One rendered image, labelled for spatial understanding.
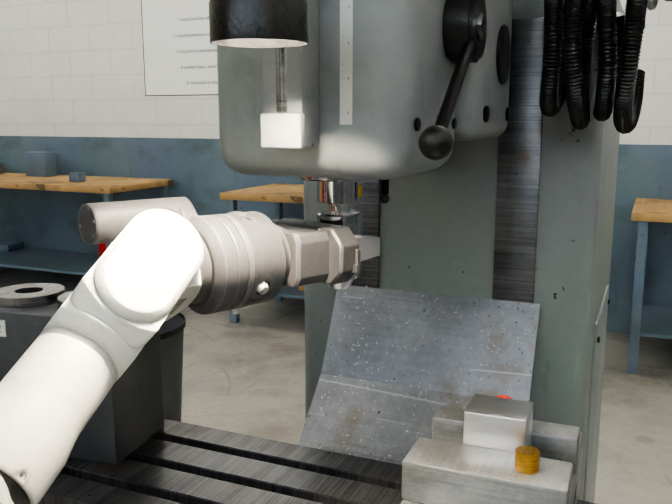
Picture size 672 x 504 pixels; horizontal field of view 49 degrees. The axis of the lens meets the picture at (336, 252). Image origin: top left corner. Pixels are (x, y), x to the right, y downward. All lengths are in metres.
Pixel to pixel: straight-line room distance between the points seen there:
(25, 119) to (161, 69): 1.52
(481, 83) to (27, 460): 0.58
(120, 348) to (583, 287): 0.72
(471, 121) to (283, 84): 0.26
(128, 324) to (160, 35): 5.62
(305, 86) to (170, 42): 5.43
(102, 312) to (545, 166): 0.71
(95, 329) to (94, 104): 6.00
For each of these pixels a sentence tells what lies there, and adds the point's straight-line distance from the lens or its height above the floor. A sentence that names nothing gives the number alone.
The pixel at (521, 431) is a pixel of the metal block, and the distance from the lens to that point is 0.74.
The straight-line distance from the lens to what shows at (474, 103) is 0.83.
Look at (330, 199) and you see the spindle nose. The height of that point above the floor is 1.28.
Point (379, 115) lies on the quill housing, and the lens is 0.65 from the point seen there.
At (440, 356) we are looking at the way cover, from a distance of 1.12.
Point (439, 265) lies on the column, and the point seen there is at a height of 1.14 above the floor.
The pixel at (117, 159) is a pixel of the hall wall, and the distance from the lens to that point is 6.39.
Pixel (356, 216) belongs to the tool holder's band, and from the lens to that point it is 0.75.
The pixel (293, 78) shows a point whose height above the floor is 1.40.
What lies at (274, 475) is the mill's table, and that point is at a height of 0.94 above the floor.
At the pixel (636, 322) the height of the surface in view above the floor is 0.29.
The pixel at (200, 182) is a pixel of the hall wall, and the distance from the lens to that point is 5.91.
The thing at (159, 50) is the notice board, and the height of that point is 1.88.
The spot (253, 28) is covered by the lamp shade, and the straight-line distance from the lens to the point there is 0.53.
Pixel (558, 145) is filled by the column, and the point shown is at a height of 1.33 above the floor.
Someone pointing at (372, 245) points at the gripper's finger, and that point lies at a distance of 0.76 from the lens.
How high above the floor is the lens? 1.37
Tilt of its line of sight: 10 degrees down
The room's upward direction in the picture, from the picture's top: straight up
